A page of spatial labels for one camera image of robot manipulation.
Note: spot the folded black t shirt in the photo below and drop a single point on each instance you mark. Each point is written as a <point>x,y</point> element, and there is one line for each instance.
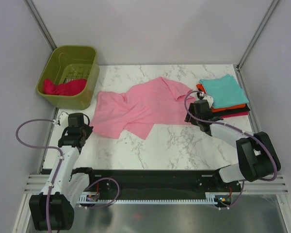
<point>227,112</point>

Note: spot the red t shirt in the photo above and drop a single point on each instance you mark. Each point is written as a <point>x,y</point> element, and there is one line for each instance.
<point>70,88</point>

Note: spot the folded magenta t shirt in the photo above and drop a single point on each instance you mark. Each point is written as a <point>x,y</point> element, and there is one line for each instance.
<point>236,115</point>

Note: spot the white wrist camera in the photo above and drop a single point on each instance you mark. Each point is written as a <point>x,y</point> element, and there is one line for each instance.
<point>62,119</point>
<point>203,96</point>

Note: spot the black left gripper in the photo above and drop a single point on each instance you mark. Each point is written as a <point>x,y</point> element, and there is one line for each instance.
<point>88,131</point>

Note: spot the olive green plastic bin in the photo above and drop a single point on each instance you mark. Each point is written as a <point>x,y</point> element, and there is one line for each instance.
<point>66,64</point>

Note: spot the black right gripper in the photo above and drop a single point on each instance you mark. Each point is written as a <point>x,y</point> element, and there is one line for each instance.
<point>193,122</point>

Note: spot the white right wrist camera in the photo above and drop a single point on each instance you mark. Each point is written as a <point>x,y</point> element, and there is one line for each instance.
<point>203,96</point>

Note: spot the folded orange t shirt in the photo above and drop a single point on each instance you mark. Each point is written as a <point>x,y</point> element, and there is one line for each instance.
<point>214,110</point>

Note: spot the pink t shirt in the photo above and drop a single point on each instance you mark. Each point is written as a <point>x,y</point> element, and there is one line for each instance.
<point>158,101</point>

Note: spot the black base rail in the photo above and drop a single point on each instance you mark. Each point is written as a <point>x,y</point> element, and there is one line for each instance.
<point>156,184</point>

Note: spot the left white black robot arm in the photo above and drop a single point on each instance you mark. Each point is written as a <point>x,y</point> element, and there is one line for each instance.
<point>53,208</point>

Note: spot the aluminium frame post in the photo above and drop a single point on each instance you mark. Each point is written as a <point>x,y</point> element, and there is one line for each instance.
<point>40,23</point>
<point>258,32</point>

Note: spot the folded teal t shirt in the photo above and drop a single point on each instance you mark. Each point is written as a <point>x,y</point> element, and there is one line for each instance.
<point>225,91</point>

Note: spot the white slotted cable duct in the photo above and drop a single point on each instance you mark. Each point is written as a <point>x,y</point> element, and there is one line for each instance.
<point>87,199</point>

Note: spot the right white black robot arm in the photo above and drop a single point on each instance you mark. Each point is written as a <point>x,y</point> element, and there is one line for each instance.
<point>257,158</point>

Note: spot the left aluminium frame post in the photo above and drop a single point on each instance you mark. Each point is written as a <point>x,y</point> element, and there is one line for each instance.
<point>40,23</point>

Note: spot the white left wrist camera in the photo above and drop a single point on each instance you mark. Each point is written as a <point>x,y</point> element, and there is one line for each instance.
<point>62,119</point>

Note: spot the right aluminium frame post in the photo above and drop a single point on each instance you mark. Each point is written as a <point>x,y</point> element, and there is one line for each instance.
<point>258,32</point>

